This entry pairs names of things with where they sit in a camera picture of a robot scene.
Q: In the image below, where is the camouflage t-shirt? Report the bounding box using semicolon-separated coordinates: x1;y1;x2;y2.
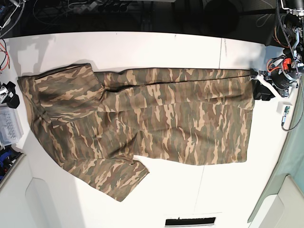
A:
18;64;254;201

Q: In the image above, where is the clear plastic screw box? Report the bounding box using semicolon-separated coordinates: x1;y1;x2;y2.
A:
0;106;23;147

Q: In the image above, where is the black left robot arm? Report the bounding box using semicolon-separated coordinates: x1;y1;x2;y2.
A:
244;0;304;101

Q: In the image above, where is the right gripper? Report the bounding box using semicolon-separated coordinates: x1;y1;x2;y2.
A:
0;82;20;109

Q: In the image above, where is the grey floor cable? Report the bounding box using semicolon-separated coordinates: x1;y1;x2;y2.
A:
255;13;274;28

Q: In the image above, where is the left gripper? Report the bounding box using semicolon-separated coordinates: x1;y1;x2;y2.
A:
250;69;298;101

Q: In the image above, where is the white slotted table vent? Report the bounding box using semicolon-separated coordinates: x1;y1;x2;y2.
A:
165;217;216;228

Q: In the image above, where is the braided camera cable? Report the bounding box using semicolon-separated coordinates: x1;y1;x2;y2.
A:
275;0;304;131

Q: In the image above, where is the grey tray with blue items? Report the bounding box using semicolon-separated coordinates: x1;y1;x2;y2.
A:
0;145;26;188

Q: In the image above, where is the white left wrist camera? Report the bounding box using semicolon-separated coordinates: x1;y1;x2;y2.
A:
276;101;293;119

